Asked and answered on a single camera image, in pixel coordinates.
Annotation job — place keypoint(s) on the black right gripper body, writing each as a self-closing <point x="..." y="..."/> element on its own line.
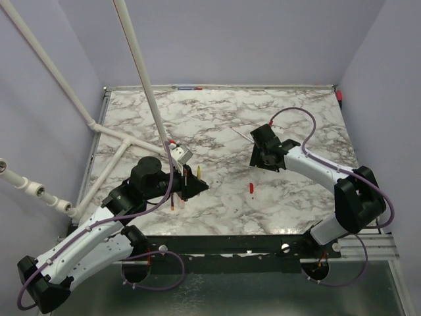
<point x="258" y="158"/>

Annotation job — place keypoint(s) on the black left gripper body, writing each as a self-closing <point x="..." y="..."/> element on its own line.
<point x="184" y="190"/>

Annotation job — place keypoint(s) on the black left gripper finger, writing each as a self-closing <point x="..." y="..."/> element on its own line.
<point x="192" y="179"/>
<point x="196" y="189"/>

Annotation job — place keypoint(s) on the thin silver red pen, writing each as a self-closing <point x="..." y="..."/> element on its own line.
<point x="243" y="136"/>

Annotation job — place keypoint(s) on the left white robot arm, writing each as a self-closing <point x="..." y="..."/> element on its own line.
<point x="106" y="237"/>

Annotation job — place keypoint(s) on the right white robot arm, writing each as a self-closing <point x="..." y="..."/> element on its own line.
<point x="357" y="201"/>

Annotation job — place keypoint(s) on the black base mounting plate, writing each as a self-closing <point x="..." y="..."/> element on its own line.
<point x="230" y="254"/>

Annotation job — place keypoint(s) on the red black clamp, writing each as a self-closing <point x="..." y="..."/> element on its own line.
<point x="339" y="98"/>

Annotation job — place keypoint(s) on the blue red marker at edge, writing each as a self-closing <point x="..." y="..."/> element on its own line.
<point x="189" y="88"/>

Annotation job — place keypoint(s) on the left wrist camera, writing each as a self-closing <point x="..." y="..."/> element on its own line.
<point x="180" y="155"/>

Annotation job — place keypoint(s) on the aluminium rail frame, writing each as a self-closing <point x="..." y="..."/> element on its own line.
<point x="379" y="247"/>

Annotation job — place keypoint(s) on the white PVC pipe frame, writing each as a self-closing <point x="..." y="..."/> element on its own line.
<point x="43" y="135"/>

